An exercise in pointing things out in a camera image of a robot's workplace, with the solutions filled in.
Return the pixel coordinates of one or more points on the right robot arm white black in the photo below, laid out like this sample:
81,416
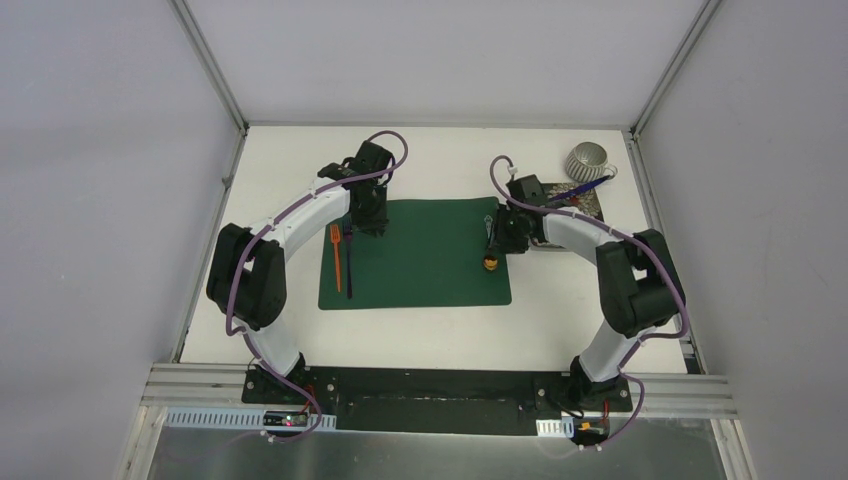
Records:
639,288

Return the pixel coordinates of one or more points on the right electronics board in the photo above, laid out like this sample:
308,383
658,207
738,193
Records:
594,429

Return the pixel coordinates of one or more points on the green placemat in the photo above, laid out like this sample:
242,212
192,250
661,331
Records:
431,255

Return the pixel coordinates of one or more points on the left electronics board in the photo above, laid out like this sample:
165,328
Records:
287,419

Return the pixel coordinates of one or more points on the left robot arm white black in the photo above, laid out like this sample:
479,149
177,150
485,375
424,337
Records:
247,278

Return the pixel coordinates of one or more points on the aluminium frame rail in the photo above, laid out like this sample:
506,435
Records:
701,397

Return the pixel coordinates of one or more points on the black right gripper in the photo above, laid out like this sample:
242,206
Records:
505,244

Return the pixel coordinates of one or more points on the purple metallic fork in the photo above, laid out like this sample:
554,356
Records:
347,234

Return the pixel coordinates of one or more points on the black floral square plate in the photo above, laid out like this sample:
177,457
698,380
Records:
587,203

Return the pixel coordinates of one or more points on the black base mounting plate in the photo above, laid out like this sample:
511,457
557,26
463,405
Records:
500,403

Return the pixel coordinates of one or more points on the orange plastic fork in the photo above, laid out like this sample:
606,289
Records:
335,238

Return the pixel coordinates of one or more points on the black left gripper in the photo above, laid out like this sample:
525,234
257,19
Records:
370,216

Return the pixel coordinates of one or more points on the grey ribbed mug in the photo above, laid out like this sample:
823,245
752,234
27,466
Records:
588,161

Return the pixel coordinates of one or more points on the blue plastic knife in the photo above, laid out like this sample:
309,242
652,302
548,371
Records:
580,189

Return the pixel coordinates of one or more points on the gold copper spoon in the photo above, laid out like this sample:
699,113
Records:
490,261

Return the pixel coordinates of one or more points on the electronics board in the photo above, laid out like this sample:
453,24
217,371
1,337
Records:
287,419
594,429

